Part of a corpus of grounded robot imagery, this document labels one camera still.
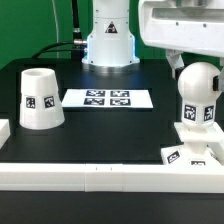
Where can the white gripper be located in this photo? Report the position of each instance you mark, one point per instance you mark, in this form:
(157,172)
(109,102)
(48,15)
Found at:
(194,26)

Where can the white lamp base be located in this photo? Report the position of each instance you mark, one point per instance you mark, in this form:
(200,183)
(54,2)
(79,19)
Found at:
(194,150)

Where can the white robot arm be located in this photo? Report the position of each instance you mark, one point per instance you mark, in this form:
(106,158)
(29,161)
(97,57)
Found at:
(111,45)

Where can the white lamp shade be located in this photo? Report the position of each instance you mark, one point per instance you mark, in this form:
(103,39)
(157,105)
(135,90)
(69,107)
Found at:
(40,106)

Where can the white marker tag sheet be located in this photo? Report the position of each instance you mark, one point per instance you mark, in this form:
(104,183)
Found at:
(107,98)

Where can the white front fence wall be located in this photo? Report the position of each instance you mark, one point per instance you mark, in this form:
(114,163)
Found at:
(110,178)

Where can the white left fence wall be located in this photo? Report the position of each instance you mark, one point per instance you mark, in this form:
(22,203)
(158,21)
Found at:
(4,131)

